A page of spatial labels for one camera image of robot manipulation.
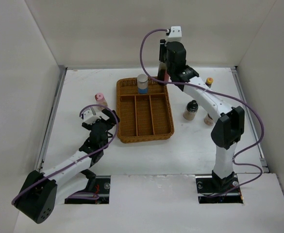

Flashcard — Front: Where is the tall dark sauce bottle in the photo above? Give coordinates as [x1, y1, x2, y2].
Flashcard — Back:
[157, 62, 169, 85]

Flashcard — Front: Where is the blue label silver cap jar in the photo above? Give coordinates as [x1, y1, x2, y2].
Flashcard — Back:
[137, 74, 148, 94]

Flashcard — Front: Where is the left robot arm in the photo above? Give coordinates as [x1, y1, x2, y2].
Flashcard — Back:
[11, 105, 120, 224]

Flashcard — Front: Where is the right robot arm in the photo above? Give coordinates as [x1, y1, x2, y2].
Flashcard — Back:
[159, 39, 245, 192]

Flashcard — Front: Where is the pink lid spice jar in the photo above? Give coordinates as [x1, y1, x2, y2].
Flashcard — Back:
[94, 93, 108, 111]

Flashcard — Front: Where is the brown wicker divided basket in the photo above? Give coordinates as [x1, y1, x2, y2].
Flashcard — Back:
[117, 78, 174, 143]

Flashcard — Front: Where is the yellow cap chili sauce bottle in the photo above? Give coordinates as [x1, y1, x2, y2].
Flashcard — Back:
[205, 77, 214, 88]

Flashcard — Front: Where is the black cap brown spice bottle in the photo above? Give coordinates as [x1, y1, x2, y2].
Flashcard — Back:
[183, 100, 199, 121]

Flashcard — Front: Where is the small red label spice jar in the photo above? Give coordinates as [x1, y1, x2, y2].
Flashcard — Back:
[204, 114, 214, 126]

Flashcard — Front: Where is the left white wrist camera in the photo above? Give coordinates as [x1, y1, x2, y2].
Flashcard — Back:
[80, 107, 102, 125]

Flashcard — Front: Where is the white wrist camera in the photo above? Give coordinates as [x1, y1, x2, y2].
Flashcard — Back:
[80, 107, 102, 125]
[166, 26, 182, 42]

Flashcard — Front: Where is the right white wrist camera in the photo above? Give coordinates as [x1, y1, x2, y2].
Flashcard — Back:
[166, 26, 182, 42]

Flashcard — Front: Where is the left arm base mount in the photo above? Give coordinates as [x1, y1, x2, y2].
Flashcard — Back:
[64, 169, 111, 204]

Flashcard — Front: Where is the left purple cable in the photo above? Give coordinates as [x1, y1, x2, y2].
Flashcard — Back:
[10, 104, 119, 206]

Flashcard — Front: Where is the purple cable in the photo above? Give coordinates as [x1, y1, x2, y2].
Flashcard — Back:
[140, 28, 265, 199]
[10, 104, 119, 206]

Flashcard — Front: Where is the left metal table rail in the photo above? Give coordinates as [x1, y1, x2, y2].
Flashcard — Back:
[35, 65, 67, 171]

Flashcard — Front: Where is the metal table rail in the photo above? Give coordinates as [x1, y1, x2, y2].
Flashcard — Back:
[231, 66, 270, 173]
[35, 65, 67, 171]

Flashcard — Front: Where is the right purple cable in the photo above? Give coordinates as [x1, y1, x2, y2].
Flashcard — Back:
[140, 28, 265, 199]

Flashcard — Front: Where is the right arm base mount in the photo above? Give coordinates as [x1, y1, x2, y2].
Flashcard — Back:
[196, 174, 243, 204]

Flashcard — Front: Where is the right metal table rail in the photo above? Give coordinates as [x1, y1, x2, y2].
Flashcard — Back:
[231, 66, 270, 173]

